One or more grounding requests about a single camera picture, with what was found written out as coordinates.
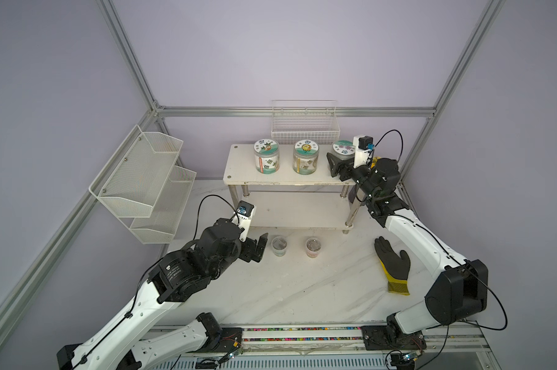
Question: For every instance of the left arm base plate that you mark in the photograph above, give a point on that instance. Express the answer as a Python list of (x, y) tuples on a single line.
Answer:
[(229, 339)]

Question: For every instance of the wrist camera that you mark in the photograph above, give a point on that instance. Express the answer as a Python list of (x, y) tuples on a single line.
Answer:
[(363, 150), (246, 212)]

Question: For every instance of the sunflower lid seed container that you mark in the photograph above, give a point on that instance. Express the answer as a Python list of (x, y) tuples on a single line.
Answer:
[(305, 157)]

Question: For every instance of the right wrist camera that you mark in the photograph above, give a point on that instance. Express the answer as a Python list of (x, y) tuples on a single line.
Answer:
[(363, 150)]

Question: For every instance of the strawberry lid seed container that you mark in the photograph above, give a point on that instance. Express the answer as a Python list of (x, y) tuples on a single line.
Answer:
[(267, 156)]

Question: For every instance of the small clear cup middle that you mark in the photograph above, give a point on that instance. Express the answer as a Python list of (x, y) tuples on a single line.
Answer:
[(279, 246)]

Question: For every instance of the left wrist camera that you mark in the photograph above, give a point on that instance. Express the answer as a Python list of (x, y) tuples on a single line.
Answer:
[(246, 212)]

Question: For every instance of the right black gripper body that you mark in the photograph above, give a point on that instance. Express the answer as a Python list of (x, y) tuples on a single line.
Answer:
[(350, 173)]

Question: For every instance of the small red-based clear cup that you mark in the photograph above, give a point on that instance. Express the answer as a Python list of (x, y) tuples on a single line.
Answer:
[(313, 247)]

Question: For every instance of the yellow sunflower plant pot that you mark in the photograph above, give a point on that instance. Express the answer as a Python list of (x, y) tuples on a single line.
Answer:
[(375, 162)]

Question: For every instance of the white wire basket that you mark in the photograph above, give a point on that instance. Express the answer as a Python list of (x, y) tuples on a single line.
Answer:
[(295, 120)]

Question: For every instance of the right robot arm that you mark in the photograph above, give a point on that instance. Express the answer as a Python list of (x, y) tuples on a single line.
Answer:
[(460, 287)]

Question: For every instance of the pink flower lid seed container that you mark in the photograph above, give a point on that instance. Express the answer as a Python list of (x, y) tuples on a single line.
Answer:
[(343, 149)]

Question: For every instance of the black yellow work glove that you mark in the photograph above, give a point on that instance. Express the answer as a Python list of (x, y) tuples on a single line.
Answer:
[(396, 266)]

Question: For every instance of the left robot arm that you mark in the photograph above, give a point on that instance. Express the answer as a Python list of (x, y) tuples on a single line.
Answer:
[(120, 344)]

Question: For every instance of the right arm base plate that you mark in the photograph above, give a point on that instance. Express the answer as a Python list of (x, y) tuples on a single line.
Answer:
[(383, 337)]

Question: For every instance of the white mesh wall rack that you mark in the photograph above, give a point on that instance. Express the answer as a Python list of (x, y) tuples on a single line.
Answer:
[(144, 186)]

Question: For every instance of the white two-tier shelf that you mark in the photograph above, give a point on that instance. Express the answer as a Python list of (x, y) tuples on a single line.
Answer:
[(285, 199)]

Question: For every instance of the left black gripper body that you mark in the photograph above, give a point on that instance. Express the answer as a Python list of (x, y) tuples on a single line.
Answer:
[(247, 253)]

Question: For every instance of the aluminium front rail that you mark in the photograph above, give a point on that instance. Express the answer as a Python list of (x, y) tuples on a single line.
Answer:
[(339, 347)]

